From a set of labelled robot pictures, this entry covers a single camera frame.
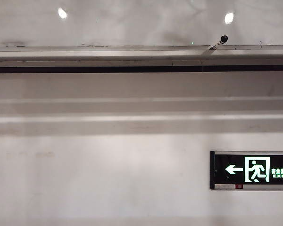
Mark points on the white glossy whiteboard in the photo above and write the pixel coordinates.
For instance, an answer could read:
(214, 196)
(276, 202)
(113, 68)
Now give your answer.
(136, 23)

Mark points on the grey aluminium whiteboard tray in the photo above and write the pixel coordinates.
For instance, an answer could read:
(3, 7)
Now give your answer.
(108, 57)

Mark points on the small white security camera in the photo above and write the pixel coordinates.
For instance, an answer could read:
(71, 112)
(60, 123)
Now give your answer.
(222, 39)

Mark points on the black green emergency exit sign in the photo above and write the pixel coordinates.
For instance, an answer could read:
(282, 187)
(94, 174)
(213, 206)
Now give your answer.
(235, 168)

